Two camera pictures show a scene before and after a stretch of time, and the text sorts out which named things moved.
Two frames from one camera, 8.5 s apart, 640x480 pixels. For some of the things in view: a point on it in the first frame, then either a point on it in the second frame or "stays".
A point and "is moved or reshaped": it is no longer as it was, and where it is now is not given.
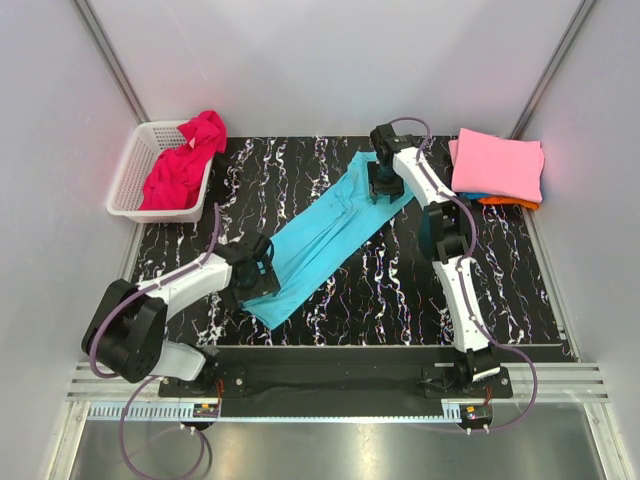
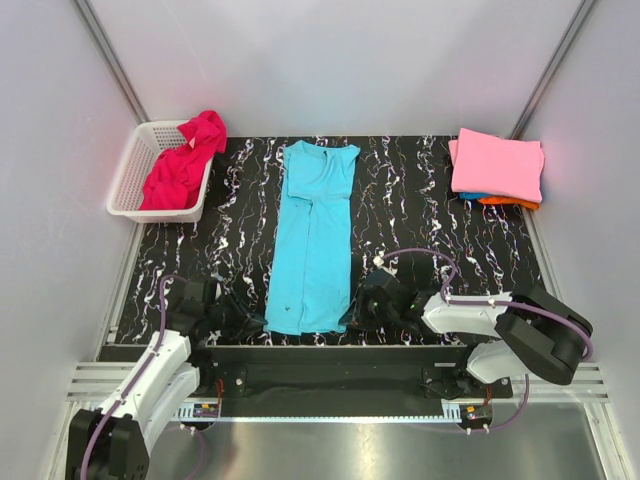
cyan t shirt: x=321 y=233 is moved or reshaped
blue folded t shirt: x=475 y=195 stays
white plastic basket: x=148 y=141 stays
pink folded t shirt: x=495 y=165 stays
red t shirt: x=178 y=176 stays
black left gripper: x=266 y=284 → x=244 y=324
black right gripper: x=395 y=190 → x=356 y=316
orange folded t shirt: x=510 y=201 stays
